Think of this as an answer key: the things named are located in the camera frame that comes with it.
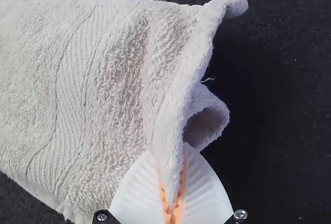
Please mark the pale towel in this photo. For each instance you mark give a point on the pale towel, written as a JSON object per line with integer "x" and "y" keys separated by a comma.
{"x": 90, "y": 92}

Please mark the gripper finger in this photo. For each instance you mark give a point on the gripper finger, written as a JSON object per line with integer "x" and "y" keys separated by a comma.
{"x": 137, "y": 195}
{"x": 204, "y": 195}

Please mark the black mat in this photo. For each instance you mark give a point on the black mat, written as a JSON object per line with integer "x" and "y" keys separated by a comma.
{"x": 284, "y": 92}

